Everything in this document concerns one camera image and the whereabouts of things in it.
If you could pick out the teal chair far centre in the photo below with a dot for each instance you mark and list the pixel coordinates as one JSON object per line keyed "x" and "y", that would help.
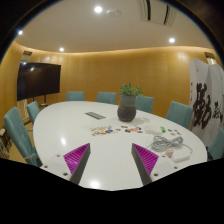
{"x": 106, "y": 97}

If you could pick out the white charger with green plug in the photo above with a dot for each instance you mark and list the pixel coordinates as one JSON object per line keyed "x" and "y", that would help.
{"x": 149, "y": 129}

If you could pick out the teal chair behind plant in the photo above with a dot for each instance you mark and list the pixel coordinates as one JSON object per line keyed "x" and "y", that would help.
{"x": 144, "y": 103}

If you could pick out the teal chair far left-centre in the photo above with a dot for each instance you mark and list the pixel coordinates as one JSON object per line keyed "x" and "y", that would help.
{"x": 74, "y": 96}

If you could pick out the colourful small cards pile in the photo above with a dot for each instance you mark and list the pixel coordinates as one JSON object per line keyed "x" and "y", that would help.
{"x": 101, "y": 130}

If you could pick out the green potted plant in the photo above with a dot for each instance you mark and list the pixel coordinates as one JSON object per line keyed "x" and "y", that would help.
{"x": 128, "y": 90}

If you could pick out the teal chair near left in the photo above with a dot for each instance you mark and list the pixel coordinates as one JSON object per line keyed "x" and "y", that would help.
{"x": 19, "y": 135}

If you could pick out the white calligraphy screen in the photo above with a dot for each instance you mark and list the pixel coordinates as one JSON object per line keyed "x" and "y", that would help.
{"x": 206, "y": 99}

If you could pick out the black wall television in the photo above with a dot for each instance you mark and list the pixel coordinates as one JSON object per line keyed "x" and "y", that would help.
{"x": 37, "y": 79}

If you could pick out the teal chair far right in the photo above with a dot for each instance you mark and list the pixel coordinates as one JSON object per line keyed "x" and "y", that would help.
{"x": 180, "y": 114}

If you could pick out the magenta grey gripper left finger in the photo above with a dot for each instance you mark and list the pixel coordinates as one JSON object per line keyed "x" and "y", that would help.
{"x": 69, "y": 166}

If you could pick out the grey plant pot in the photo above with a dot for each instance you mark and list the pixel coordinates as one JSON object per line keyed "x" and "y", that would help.
{"x": 127, "y": 108}

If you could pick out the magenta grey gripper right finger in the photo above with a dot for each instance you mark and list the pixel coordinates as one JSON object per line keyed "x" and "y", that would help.
{"x": 152, "y": 167}

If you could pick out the ceiling air vent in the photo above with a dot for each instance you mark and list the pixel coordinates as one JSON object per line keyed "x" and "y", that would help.
{"x": 156, "y": 11}

